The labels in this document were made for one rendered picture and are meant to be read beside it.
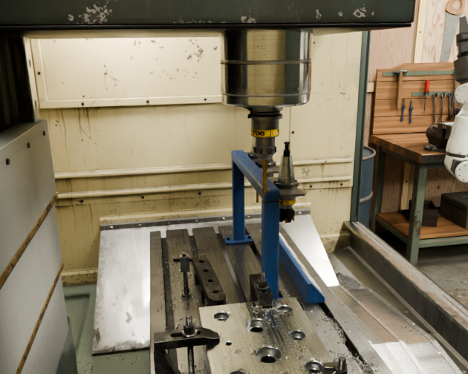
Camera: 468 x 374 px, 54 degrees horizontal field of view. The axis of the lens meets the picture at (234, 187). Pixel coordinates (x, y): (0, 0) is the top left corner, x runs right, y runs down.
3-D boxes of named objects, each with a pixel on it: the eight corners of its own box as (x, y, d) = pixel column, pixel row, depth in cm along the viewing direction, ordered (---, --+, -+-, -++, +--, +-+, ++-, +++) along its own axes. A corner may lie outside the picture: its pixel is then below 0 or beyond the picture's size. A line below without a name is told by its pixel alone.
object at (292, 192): (302, 190, 115) (302, 187, 115) (309, 196, 110) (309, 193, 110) (275, 191, 114) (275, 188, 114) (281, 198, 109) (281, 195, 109)
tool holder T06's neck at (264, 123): (246, 134, 84) (246, 116, 83) (270, 132, 86) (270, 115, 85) (258, 139, 80) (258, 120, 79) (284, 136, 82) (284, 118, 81)
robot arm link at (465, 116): (471, 83, 160) (461, 121, 164) (460, 82, 154) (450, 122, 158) (490, 85, 155) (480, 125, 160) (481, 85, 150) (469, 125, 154)
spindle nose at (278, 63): (206, 101, 85) (204, 33, 82) (281, 96, 91) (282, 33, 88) (243, 110, 71) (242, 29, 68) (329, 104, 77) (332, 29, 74)
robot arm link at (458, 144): (449, 120, 163) (436, 171, 169) (457, 125, 153) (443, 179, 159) (481, 124, 162) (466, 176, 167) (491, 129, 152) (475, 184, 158)
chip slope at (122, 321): (308, 262, 207) (310, 208, 200) (382, 361, 141) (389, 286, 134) (106, 281, 193) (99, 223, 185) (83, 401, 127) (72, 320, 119)
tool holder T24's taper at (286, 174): (275, 179, 119) (276, 153, 117) (293, 179, 119) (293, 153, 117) (278, 184, 114) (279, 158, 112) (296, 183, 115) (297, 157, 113)
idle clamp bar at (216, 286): (207, 274, 138) (207, 254, 136) (229, 320, 114) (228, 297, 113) (191, 276, 137) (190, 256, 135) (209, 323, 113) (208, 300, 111)
